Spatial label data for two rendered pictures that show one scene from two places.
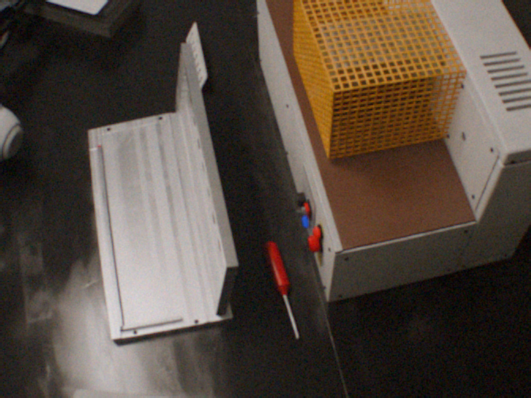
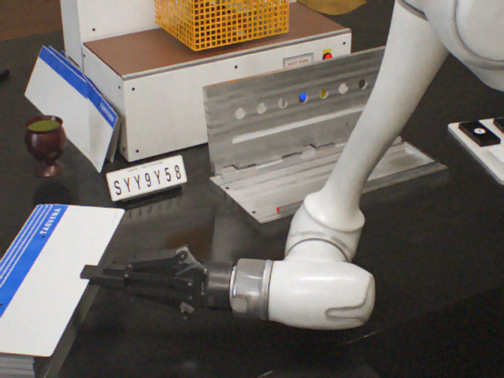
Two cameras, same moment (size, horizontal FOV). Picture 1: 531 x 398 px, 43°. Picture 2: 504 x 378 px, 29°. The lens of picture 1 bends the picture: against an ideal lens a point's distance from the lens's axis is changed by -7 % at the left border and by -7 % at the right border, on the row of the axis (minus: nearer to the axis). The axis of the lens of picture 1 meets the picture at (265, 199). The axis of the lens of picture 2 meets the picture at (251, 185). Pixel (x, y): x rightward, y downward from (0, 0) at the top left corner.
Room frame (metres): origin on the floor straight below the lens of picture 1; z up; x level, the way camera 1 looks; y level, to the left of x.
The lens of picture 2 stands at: (1.38, 1.79, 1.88)
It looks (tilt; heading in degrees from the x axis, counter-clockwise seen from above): 29 degrees down; 250
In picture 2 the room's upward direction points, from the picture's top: straight up
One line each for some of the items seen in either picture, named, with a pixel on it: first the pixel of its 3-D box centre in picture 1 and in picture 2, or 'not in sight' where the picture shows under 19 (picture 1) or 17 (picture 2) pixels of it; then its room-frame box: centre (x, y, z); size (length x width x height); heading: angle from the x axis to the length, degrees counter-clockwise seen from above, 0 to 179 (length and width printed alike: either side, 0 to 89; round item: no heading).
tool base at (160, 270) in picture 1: (152, 216); (329, 174); (0.64, 0.20, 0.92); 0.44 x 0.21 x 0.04; 10
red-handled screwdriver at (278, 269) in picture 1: (283, 290); not in sight; (0.48, -0.02, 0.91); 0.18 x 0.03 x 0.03; 13
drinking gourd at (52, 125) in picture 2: not in sight; (46, 147); (1.16, -0.04, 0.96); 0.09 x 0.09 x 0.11
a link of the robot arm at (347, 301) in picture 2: not in sight; (323, 289); (0.86, 0.67, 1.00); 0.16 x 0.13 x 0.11; 152
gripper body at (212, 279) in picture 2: not in sight; (204, 284); (1.02, 0.60, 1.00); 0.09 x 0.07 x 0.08; 152
